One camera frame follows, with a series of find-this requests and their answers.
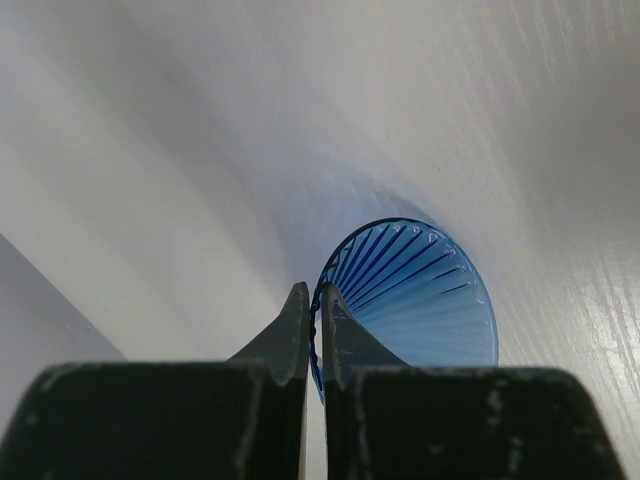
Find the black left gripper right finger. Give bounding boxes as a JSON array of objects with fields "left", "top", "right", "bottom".
[{"left": 321, "top": 284, "right": 624, "bottom": 479}]

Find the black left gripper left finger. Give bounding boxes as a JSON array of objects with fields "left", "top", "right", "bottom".
[{"left": 1, "top": 283, "right": 309, "bottom": 479}]

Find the blue ribbed glass dripper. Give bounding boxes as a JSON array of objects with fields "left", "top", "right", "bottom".
[{"left": 308, "top": 217, "right": 501, "bottom": 406}]

